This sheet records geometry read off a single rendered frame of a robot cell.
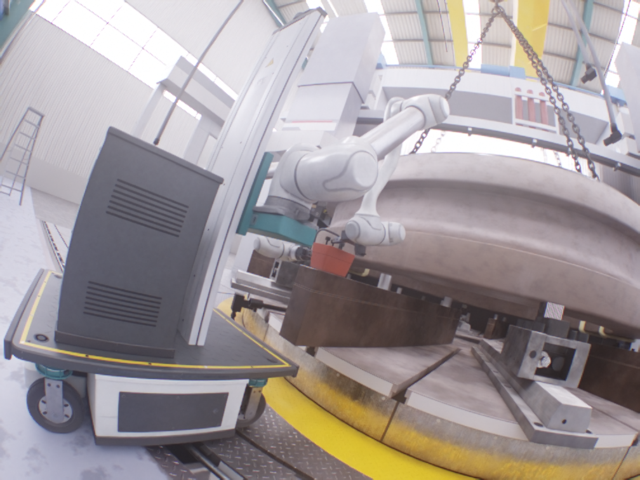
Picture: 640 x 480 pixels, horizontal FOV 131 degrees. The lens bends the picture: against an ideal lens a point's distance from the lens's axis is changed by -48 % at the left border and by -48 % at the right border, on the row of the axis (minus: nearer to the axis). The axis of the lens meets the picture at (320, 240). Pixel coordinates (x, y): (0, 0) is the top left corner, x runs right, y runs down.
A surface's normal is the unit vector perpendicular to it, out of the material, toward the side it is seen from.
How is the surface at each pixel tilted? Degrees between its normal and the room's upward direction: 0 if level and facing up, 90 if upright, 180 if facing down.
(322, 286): 90
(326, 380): 90
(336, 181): 136
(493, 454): 90
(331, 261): 97
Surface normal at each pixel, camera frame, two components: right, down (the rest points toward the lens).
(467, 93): -0.29, 0.95
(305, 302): -0.70, -0.29
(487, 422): -0.47, -0.24
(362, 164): 0.55, 0.18
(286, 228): 0.72, 0.14
